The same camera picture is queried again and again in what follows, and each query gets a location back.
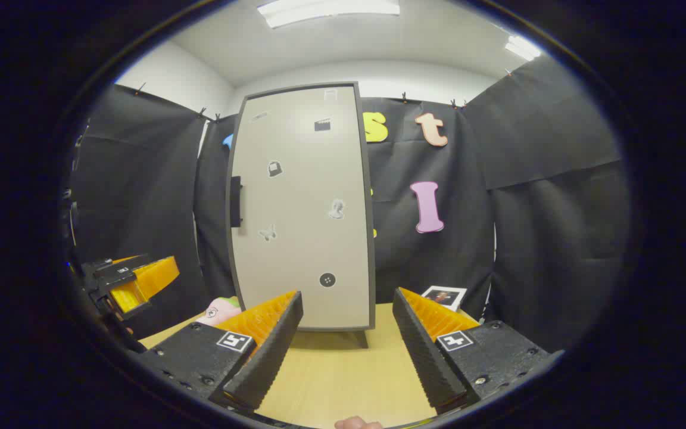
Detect white portrait cover book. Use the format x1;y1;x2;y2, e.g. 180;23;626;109
420;285;467;312

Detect pink plush toy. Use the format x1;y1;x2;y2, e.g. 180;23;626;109
195;297;242;327

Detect large ceiling light panel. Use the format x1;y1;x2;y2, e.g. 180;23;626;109
258;0;400;29

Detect black backdrop cloth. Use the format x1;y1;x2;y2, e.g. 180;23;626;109
72;55;632;352

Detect black door handle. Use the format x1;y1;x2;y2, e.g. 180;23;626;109
230;176;243;228

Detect light grey cabinet door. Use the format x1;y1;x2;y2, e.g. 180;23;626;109
228;83;375;329

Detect small ceiling light panel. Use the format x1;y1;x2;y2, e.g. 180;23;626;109
505;36;541;61

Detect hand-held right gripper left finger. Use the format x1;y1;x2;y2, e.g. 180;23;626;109
138;290;304;412

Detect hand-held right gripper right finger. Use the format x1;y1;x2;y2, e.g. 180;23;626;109
392;287;552;416

